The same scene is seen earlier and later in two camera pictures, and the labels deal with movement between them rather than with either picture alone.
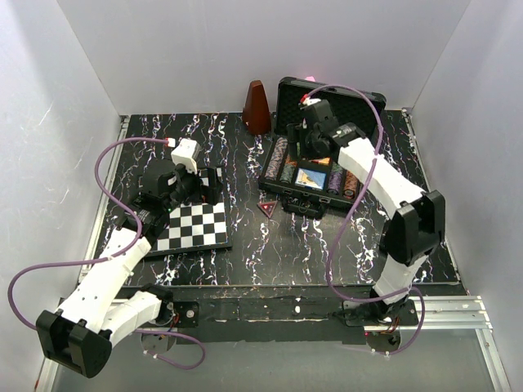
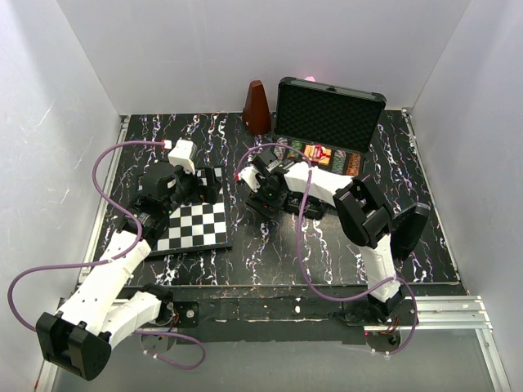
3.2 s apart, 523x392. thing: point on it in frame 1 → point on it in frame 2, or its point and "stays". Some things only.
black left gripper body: x=189 y=189 stays
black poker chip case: x=302 y=170 stays
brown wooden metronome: x=256 y=116 stays
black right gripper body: x=297 y=134 → x=267 y=194
